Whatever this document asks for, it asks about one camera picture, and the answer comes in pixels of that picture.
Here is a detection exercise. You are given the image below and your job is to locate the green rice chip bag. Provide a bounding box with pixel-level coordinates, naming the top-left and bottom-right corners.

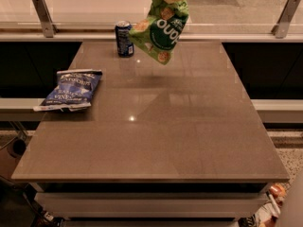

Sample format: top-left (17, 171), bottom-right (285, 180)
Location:
top-left (129, 0), bottom-right (188, 64)

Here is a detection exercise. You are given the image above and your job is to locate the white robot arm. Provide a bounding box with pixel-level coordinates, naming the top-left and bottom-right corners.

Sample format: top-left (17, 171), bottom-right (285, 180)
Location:
top-left (165, 0), bottom-right (303, 227)

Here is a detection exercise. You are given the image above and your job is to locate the blue pepsi can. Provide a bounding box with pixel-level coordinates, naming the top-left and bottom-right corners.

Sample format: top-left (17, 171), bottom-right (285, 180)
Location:
top-left (115, 21), bottom-right (134, 58)

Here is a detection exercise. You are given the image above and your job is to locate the blue potato chip bag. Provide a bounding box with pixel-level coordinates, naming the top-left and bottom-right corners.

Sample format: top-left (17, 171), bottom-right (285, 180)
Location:
top-left (33, 69), bottom-right (102, 112)

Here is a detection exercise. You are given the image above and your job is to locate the right metal railing bracket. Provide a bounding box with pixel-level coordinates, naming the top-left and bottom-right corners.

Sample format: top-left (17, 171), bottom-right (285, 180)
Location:
top-left (271, 0), bottom-right (301, 39)

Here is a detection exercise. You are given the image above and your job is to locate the metal railing bracket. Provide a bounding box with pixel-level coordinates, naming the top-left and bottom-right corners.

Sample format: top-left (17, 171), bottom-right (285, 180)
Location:
top-left (31, 0), bottom-right (57, 38)
top-left (271, 0), bottom-right (301, 39)

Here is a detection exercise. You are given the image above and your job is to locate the left metal railing bracket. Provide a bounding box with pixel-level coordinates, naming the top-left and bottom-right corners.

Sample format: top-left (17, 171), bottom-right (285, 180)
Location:
top-left (31, 0), bottom-right (57, 38)

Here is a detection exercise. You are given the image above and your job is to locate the wire basket with snacks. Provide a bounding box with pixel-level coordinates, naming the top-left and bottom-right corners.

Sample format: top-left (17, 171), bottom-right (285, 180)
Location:
top-left (253, 183), bottom-right (286, 227)

